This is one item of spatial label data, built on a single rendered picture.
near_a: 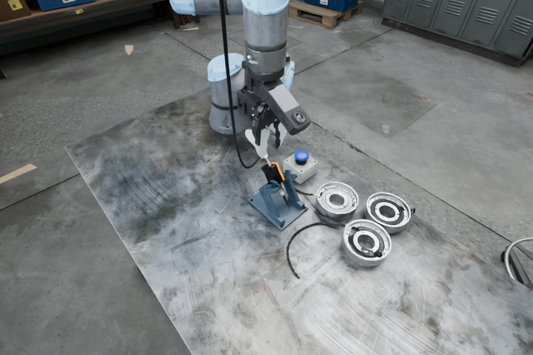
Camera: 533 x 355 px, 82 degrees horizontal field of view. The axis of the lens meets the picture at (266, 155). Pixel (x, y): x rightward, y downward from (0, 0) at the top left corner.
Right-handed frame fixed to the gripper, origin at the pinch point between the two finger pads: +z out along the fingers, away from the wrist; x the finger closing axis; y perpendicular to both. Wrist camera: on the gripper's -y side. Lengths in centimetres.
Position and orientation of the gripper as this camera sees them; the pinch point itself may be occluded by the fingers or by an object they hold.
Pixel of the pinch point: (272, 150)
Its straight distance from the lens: 70.5
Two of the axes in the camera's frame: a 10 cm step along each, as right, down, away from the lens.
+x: -7.3, 4.6, -5.0
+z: 0.0, 7.3, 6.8
